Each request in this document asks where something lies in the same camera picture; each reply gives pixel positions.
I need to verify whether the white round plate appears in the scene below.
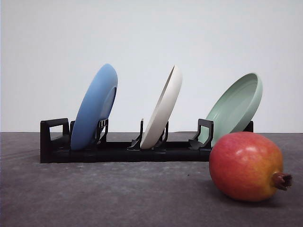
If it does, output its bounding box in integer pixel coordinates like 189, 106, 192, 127
141, 65, 182, 149

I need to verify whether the red yellow pomegranate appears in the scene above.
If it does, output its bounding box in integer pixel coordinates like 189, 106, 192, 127
209, 131, 293, 202

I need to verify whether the blue round plate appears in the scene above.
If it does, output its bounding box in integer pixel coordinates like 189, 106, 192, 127
71, 63, 118, 151

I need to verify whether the green round plate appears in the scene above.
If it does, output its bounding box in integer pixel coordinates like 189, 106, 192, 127
199, 73, 263, 146

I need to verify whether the black plastic dish rack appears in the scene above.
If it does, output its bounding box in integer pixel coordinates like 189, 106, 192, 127
40, 118, 254, 164

